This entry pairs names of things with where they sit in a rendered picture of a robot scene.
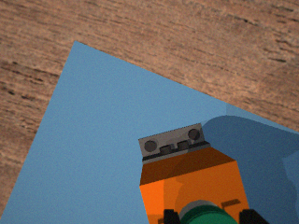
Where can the green round disc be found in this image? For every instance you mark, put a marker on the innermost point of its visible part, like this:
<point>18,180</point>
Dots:
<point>207,214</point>

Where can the orange flat plate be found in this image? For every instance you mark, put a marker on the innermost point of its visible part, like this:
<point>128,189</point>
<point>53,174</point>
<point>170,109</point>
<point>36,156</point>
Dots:
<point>205,174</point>

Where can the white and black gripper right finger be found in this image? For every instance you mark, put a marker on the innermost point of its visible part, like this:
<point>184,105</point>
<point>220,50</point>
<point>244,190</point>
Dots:
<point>250,216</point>

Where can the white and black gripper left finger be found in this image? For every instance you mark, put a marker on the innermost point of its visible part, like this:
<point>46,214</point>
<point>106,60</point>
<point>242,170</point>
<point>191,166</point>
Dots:
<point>171,217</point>

